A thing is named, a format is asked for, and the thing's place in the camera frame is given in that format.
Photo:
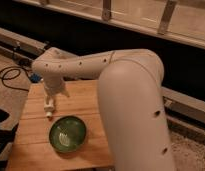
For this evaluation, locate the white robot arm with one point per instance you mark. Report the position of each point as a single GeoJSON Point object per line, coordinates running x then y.
{"type": "Point", "coordinates": [129, 93]}

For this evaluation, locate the blue box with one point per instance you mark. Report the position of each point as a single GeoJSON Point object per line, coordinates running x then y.
{"type": "Point", "coordinates": [35, 78]}

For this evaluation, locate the green ceramic bowl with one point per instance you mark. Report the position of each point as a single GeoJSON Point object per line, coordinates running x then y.
{"type": "Point", "coordinates": [67, 134]}

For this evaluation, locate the white plastic bottle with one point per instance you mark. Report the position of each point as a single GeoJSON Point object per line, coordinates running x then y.
{"type": "Point", "coordinates": [50, 108]}

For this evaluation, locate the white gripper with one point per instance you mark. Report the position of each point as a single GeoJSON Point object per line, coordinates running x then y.
{"type": "Point", "coordinates": [53, 86]}

